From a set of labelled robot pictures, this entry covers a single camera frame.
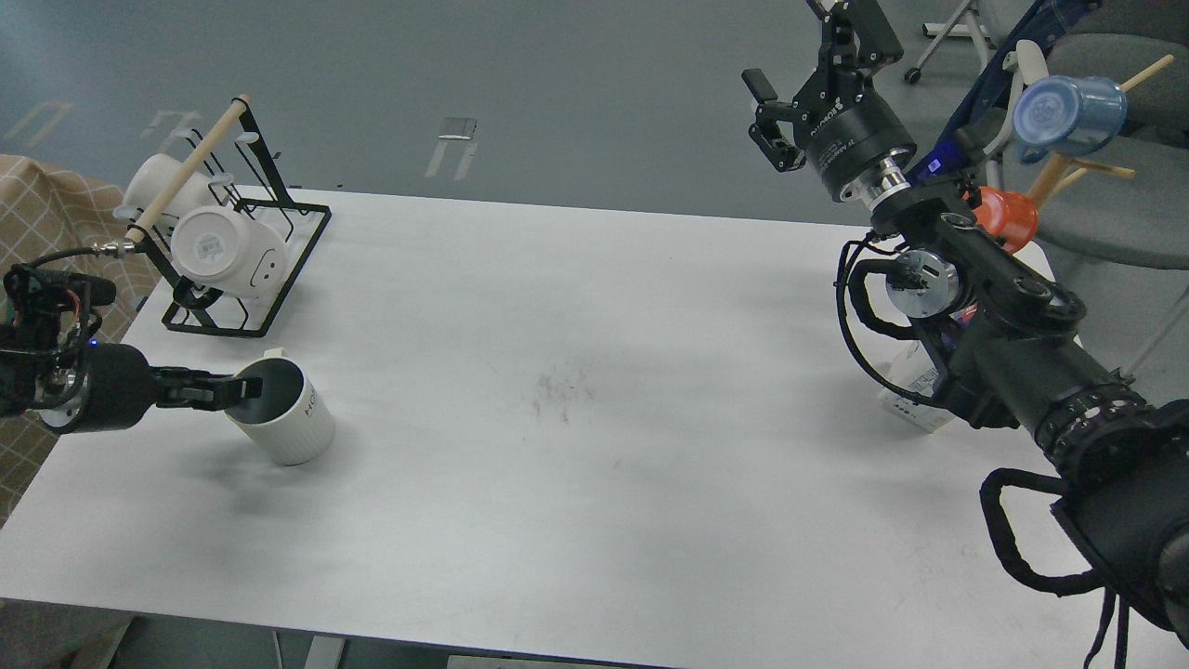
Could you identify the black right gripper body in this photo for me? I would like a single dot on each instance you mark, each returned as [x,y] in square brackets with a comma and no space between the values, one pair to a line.
[845,135]

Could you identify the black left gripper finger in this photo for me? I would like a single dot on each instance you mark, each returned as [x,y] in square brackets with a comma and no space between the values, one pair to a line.
[186,382]
[252,389]

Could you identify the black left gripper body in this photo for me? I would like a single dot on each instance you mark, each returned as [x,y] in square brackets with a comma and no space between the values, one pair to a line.
[119,387]

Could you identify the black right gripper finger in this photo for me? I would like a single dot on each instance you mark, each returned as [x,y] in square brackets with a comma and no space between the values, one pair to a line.
[781,129]
[857,40]

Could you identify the white ribbed mug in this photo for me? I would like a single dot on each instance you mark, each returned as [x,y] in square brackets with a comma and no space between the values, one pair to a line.
[288,420]

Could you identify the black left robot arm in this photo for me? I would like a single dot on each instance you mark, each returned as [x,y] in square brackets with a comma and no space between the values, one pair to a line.
[54,367]

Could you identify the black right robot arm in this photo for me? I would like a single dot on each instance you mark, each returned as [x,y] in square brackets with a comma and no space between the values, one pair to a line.
[934,307]

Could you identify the white cup on rack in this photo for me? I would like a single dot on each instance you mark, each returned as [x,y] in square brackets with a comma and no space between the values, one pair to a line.
[229,251]
[150,180]

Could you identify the white rear cup on rack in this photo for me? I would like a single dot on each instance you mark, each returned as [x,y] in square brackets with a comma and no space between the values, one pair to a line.
[150,180]

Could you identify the orange plastic mug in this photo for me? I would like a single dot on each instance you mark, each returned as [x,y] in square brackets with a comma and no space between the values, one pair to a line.
[1010,218]

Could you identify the beige checkered cloth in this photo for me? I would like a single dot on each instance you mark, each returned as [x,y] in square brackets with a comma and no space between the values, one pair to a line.
[50,209]

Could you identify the blue plastic mug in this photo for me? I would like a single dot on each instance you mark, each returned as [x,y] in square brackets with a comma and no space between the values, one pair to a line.
[1070,116]

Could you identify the wooden mug tree stand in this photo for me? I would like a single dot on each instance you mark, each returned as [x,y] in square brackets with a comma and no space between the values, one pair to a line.
[1054,172]

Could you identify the grey office chair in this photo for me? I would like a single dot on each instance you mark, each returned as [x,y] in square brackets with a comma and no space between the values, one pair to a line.
[1139,221]

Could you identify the black wire cup rack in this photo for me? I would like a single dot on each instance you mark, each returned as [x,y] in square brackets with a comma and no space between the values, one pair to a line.
[234,152]

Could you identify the blue folding frame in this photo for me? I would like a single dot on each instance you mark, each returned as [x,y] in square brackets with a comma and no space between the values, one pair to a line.
[1042,22]

